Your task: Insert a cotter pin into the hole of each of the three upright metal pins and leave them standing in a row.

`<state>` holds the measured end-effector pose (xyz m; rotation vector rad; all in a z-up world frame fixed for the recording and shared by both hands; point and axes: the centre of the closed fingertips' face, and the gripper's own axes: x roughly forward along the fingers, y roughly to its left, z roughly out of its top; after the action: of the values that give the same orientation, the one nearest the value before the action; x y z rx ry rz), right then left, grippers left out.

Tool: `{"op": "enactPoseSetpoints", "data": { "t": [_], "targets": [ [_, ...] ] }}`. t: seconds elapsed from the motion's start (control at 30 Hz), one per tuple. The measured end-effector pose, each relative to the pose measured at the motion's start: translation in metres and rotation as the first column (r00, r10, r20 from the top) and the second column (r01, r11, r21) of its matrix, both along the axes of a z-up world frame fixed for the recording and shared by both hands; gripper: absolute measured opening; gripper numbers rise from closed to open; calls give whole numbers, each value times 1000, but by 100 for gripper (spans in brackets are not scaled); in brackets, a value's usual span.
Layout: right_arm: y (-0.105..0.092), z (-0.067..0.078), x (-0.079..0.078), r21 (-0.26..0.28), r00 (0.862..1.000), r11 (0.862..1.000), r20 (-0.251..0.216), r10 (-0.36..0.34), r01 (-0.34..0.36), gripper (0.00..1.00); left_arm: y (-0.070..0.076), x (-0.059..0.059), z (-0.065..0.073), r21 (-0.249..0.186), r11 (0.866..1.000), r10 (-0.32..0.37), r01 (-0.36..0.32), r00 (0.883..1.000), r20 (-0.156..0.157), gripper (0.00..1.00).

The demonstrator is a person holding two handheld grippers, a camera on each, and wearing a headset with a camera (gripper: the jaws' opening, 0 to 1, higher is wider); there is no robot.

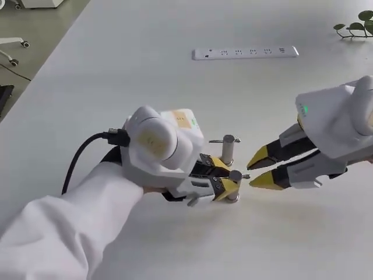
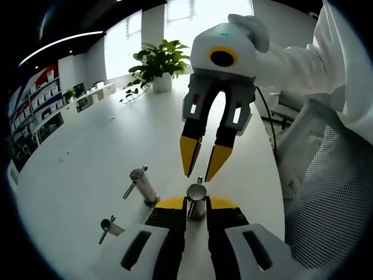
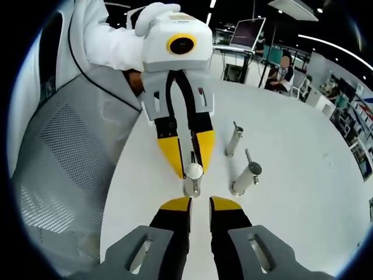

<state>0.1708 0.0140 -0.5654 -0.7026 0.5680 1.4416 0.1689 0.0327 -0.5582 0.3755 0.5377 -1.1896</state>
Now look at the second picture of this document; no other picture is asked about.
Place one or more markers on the long ceiling light strip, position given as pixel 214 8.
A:
pixel 58 42

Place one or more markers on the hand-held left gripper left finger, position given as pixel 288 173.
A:
pixel 140 251

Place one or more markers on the white office desk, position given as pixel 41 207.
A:
pixel 93 94

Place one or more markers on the silver metal pin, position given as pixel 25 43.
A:
pixel 112 227
pixel 144 186
pixel 196 201

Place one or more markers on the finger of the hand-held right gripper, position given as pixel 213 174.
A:
pixel 220 154
pixel 189 146

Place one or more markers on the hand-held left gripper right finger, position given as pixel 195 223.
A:
pixel 256 248

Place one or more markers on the person's body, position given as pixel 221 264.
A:
pixel 349 73

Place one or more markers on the grey sofa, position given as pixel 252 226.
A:
pixel 287 106

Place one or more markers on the green potted plant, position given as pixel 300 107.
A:
pixel 158 64

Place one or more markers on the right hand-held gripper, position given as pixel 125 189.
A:
pixel 204 43

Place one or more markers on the person's right forearm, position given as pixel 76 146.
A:
pixel 297 67

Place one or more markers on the white storage shelf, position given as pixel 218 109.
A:
pixel 38 111

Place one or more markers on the grey mesh office chair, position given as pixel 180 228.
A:
pixel 326 189

